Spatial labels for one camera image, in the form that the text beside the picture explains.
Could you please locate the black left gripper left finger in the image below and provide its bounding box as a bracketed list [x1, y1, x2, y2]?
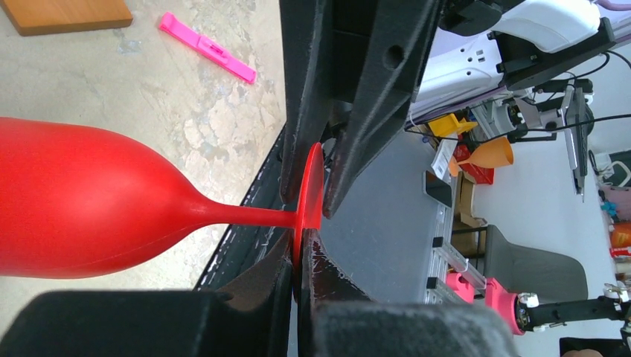
[0, 231, 295, 357]

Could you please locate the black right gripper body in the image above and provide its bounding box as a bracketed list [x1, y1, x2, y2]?
[325, 1, 378, 103]

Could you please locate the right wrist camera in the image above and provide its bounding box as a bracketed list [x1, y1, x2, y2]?
[443, 0, 617, 92]

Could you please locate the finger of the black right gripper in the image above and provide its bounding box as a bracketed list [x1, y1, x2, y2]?
[322, 1, 444, 218]
[279, 1, 333, 204]

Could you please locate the grey office chair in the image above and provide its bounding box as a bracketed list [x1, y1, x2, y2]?
[481, 225, 589, 303]

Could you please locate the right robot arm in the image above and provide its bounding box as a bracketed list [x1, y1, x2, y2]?
[279, 1, 500, 217]

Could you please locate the red plastic wine glass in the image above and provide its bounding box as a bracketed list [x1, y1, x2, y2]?
[1, 118, 324, 279]

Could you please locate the orange plastic funnel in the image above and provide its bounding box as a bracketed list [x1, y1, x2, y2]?
[448, 137, 514, 177]

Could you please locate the yellow plastic part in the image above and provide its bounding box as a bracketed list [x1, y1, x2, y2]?
[429, 114, 478, 138]

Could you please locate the pink plastic clip tool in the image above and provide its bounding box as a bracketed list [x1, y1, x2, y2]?
[158, 12, 257, 84]

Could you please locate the gold wire wine glass rack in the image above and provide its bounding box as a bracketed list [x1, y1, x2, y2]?
[1, 0, 133, 36]

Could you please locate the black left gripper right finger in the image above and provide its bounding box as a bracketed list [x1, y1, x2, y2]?
[298, 229, 518, 356]

